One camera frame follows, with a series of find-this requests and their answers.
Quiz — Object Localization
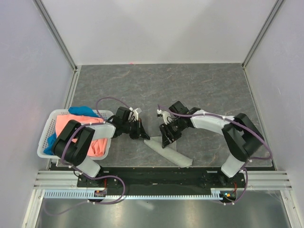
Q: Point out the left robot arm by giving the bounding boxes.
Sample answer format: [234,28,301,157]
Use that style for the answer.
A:
[52,107,150,187]

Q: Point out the orange cloth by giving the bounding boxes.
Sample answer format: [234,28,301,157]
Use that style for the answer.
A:
[55,113,107,157]

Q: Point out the aluminium frame post left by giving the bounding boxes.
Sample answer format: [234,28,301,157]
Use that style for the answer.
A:
[33,0,78,71]

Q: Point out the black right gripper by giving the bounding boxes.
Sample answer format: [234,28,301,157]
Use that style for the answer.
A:
[158,118,184,149]

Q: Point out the grey cloth napkin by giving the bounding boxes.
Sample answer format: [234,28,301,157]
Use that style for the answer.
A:
[143,136,193,168]

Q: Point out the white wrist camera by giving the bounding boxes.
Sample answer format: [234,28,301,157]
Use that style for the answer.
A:
[129,107,142,122]
[156,109,172,124]

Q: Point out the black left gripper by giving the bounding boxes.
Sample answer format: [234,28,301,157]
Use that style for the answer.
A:
[122,118,150,140]

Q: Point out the aluminium frame post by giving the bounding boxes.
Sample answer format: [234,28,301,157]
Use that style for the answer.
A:
[241,0,285,70]
[33,0,78,71]

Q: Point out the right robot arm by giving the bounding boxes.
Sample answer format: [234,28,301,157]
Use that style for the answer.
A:
[157,101,264,187]

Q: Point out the blue cloth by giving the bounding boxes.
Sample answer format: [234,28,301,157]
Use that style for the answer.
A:
[38,106,106,158]

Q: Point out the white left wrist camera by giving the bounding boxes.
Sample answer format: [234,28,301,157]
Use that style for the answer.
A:
[129,107,142,122]

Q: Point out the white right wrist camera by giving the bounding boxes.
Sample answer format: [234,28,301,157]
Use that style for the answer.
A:
[156,109,172,124]

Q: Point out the white plastic basket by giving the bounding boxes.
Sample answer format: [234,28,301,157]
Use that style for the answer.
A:
[37,106,114,160]

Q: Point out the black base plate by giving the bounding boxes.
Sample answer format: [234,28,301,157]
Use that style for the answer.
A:
[77,167,245,195]

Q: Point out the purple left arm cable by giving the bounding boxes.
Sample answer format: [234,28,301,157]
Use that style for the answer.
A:
[59,97,133,178]

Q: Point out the white slotted cable duct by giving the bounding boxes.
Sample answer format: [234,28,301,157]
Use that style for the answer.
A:
[44,189,237,200]

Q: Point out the aluminium frame post right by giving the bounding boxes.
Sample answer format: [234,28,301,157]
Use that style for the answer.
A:
[241,0,285,70]

